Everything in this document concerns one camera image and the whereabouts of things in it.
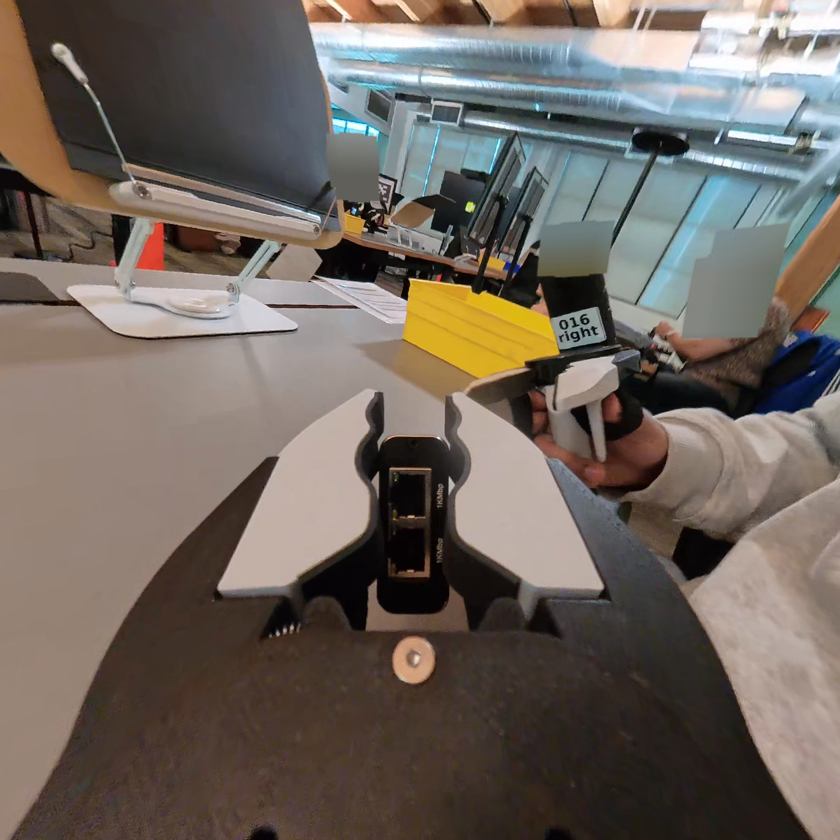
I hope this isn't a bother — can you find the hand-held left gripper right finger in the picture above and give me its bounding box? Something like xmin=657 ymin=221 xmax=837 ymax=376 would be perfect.
xmin=446 ymin=392 xmax=605 ymax=602

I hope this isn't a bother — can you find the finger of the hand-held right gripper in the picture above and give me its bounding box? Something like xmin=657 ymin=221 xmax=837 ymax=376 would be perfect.
xmin=462 ymin=366 xmax=536 ymax=403

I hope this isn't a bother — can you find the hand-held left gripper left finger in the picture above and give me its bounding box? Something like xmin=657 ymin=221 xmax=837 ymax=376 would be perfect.
xmin=217 ymin=389 xmax=385 ymax=608

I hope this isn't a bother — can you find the yellow plastic bin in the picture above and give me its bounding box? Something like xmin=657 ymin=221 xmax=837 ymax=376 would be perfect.
xmin=402 ymin=279 xmax=563 ymax=379

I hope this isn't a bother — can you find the black network adapter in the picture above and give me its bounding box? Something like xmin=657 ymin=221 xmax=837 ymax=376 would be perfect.
xmin=376 ymin=434 xmax=452 ymax=615

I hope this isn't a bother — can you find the person's right forearm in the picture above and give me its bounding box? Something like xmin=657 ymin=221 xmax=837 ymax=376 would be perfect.
xmin=617 ymin=394 xmax=840 ymax=547

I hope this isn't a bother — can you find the person's right hand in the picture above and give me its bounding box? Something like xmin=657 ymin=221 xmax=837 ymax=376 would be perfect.
xmin=528 ymin=387 xmax=671 ymax=491

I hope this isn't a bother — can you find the white printed paper sheet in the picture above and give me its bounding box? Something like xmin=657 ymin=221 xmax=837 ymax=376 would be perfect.
xmin=314 ymin=276 xmax=409 ymax=326

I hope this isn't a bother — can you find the black round ceiling lamp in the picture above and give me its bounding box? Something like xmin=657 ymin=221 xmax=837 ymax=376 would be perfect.
xmin=630 ymin=128 xmax=690 ymax=159

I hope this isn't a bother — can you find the open cardboard box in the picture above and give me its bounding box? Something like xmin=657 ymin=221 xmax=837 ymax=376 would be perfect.
xmin=390 ymin=195 xmax=458 ymax=232

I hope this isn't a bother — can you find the blue jacket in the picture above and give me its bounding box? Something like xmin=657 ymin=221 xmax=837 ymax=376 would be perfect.
xmin=755 ymin=331 xmax=840 ymax=416

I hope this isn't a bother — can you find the silver pipe bundle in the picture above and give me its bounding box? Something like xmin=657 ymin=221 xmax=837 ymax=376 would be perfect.
xmin=308 ymin=23 xmax=840 ymax=165

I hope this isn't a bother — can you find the white laptop stand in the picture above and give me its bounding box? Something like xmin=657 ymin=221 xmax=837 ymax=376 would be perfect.
xmin=66 ymin=180 xmax=300 ymax=341

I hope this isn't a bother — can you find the orange traffic cone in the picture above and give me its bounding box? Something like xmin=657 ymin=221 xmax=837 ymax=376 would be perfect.
xmin=134 ymin=223 xmax=165 ymax=270

